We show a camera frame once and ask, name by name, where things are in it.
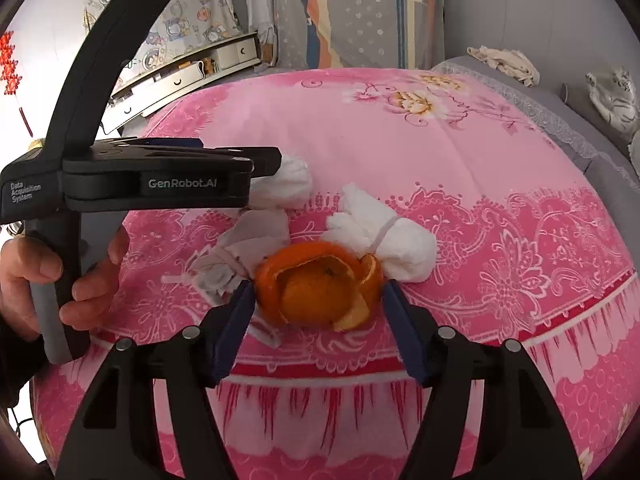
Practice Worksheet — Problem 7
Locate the orange peel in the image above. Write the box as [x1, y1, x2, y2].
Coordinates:
[254, 240, 385, 333]

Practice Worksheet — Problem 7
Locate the person's left hand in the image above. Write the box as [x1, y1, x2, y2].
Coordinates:
[0, 224, 132, 336]

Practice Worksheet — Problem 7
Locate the grey crumpled tissue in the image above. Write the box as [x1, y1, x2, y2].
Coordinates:
[162, 206, 292, 348]

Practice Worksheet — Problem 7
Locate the white tissue ball right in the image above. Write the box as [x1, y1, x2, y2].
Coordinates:
[320, 183, 437, 283]

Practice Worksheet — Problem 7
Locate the white tissue ball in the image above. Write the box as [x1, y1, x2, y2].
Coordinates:
[248, 155, 312, 209]
[320, 183, 437, 283]

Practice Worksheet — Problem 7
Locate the white drawer cabinet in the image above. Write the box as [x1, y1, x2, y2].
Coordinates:
[101, 32, 262, 134]

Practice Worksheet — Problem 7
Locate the white tissue ball left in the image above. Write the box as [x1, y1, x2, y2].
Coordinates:
[248, 155, 312, 209]

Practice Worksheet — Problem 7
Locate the pink floral quilt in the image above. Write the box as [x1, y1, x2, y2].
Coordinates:
[29, 66, 640, 480]

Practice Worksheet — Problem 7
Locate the cartoon patterned mattress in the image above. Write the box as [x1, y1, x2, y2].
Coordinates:
[81, 0, 244, 91]

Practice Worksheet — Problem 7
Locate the grey sofa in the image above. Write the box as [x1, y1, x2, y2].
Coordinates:
[432, 54, 640, 241]

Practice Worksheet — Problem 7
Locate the cream crumpled cloth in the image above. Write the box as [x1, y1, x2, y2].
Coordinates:
[466, 46, 540, 88]

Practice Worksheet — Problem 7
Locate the grey cushion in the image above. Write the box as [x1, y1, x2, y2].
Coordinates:
[560, 84, 634, 158]

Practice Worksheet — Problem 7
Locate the striped grey mattress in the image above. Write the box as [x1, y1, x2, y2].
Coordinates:
[273, 0, 445, 70]

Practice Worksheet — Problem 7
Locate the white tiger plush toy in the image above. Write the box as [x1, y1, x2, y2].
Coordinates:
[585, 67, 639, 138]

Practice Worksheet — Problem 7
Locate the red wall decoration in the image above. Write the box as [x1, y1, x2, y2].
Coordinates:
[0, 30, 22, 96]

